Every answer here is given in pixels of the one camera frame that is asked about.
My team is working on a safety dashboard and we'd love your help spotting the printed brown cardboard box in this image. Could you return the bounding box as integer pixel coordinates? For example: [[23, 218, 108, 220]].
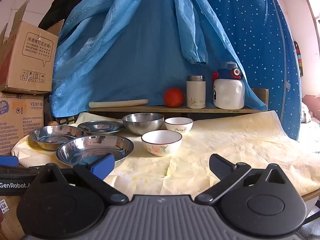
[[0, 92, 45, 156]]

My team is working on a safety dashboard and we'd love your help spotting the white bottle blue lid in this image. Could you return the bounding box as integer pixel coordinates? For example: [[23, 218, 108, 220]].
[[212, 61, 246, 110]]

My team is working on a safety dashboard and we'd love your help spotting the white plate with red rim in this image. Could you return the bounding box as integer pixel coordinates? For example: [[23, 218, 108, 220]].
[[141, 130, 183, 157]]

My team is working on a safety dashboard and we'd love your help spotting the blue garment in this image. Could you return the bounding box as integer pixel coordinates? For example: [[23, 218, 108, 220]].
[[49, 0, 268, 117]]

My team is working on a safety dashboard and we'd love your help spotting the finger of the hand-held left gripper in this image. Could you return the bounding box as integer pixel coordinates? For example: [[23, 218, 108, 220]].
[[0, 156, 19, 167]]

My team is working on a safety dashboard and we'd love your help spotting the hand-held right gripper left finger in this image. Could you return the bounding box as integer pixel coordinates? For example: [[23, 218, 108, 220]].
[[30, 153, 129, 204]]

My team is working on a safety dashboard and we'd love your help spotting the steel plate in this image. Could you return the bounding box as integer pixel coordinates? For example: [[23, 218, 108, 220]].
[[29, 125, 87, 151], [56, 135, 134, 166], [77, 121, 125, 135]]

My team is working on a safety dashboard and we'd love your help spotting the labelled brown cardboard box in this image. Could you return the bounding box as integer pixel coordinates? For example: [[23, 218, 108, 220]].
[[0, 195, 25, 240]]

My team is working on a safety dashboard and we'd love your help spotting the pale yellow paper sheet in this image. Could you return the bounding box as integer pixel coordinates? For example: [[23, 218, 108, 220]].
[[11, 110, 320, 195]]

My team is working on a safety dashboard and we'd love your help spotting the wooden shelf board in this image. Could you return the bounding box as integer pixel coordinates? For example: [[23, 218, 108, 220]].
[[85, 88, 269, 115]]

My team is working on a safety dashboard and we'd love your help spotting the steel bowl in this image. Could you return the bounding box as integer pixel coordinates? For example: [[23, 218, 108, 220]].
[[122, 113, 165, 136]]

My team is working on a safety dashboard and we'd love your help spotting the open brown cardboard box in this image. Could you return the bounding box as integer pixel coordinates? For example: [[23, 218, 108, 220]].
[[0, 1, 65, 95]]

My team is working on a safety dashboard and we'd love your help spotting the white foam roll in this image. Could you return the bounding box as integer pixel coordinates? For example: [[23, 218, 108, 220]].
[[89, 99, 149, 108]]

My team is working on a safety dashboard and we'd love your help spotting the red tomato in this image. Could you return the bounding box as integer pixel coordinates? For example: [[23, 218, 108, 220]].
[[164, 88, 184, 107]]

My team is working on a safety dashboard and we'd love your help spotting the dark cloth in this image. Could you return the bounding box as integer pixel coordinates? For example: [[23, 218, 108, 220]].
[[37, 0, 83, 34]]

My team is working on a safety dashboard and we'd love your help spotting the white thermos steel lid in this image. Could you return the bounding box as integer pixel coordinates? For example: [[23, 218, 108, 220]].
[[186, 75, 207, 109]]

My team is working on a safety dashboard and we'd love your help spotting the colourful wall hanging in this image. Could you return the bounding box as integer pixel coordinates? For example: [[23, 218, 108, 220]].
[[294, 41, 304, 77]]

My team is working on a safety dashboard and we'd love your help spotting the blue polka dot cloth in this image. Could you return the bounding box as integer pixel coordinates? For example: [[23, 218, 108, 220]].
[[195, 0, 303, 140]]

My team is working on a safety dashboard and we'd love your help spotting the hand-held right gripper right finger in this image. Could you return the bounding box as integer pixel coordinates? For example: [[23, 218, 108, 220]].
[[194, 153, 292, 205]]

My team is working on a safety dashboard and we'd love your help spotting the black plastic crate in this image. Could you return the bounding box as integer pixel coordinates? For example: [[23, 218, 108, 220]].
[[51, 115, 80, 125]]

